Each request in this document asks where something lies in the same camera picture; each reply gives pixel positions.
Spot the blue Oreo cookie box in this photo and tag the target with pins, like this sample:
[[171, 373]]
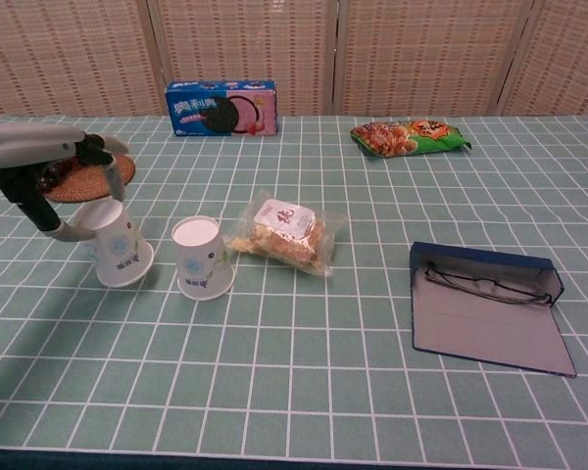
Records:
[[201, 111]]

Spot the black thin-frame eyeglasses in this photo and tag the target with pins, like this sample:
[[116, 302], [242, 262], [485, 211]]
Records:
[[490, 289]]

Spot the bamboo folding screen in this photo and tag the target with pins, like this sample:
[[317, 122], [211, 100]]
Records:
[[421, 54]]

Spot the white printed paper cup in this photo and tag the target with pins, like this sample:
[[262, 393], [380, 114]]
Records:
[[120, 249], [201, 259]]

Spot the open blue glasses case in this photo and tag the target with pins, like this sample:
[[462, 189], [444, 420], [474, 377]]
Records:
[[485, 328]]

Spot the round woven brown coaster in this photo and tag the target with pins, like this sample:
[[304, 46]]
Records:
[[85, 186]]

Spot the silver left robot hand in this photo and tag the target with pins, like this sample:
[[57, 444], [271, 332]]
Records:
[[24, 144]]

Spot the green checkered tablecloth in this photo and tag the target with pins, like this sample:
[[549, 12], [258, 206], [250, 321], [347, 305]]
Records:
[[294, 382]]

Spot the clear plastic snack packet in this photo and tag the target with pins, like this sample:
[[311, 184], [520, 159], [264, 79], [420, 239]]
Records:
[[284, 235]]

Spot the green snack bag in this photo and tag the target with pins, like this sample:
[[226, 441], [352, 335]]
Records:
[[406, 138]]

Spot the dark purple grape bunch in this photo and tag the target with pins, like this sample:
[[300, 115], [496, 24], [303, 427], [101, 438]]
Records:
[[56, 173]]

